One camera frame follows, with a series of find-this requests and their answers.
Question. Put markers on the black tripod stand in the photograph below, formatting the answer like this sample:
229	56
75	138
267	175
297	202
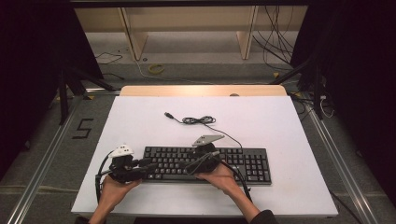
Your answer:
63	102

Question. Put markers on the metal floor rail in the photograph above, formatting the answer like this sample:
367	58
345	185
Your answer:
40	168
339	168

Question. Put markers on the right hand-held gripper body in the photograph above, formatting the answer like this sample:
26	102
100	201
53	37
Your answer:
207	149

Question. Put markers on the person's left hand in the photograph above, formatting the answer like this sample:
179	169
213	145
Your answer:
113	193

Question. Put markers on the light wooden desk frame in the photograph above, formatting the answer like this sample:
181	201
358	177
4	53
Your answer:
134	37

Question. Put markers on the person's right hand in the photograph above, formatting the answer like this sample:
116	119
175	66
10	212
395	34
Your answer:
224	180

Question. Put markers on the white board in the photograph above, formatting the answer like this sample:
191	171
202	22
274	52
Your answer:
264	124

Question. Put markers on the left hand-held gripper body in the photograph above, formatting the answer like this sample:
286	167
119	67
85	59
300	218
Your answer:
123	171

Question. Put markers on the black overhead beam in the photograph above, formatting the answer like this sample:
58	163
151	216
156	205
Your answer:
186	3

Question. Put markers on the yellow tape roll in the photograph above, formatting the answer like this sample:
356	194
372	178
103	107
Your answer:
155	69

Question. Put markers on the black metal stand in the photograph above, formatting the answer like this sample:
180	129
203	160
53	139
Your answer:
317	93

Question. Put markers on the dark curtain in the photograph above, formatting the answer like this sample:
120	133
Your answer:
31	77
361	77

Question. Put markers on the black keyboard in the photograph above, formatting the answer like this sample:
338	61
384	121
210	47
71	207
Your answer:
255	165

